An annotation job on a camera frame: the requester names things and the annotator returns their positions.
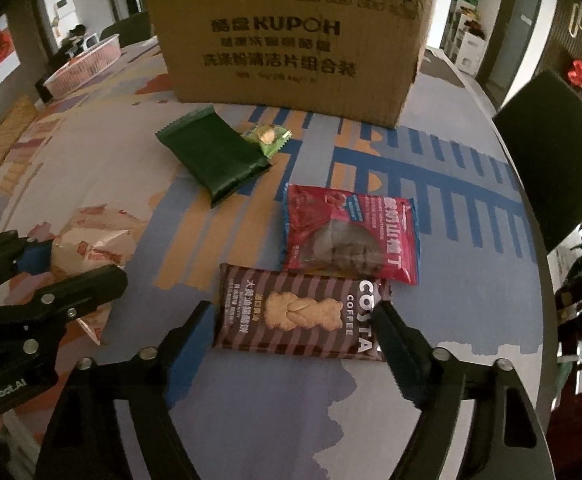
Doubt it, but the pink beige snack bag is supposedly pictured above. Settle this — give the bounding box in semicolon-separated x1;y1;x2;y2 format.
27;202;150;347

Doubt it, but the brown striped Costa biscuit packet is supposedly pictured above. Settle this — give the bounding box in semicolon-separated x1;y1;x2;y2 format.
216;263;390;362

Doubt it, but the dark green snack packet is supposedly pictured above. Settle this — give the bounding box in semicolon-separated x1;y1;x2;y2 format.
156;106;271;208

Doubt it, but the red hawthorn snack packet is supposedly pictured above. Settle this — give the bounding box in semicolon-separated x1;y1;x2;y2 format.
283;184;420;285

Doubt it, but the woven brown mat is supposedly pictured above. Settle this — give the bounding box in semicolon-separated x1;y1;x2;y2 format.
0;96;38;166

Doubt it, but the colourful patterned tablecloth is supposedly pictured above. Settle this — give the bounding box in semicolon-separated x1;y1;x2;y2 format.
0;40;552;479

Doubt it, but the pink plastic basket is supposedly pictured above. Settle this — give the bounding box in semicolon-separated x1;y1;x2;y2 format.
42;34;122;100

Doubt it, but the small light green snack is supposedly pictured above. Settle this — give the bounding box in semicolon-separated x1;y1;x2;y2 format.
241;125;292;159

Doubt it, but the dark chair behind table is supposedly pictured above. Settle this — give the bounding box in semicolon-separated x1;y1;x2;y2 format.
100;11;153;48

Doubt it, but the black chair right side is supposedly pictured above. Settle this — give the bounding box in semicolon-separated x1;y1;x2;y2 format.
492;70;582;252

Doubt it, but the brown cardboard box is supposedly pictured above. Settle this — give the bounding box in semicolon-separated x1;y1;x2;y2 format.
146;0;436;128

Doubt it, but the white shelf unit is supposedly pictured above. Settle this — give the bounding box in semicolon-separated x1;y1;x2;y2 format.
443;0;486;77

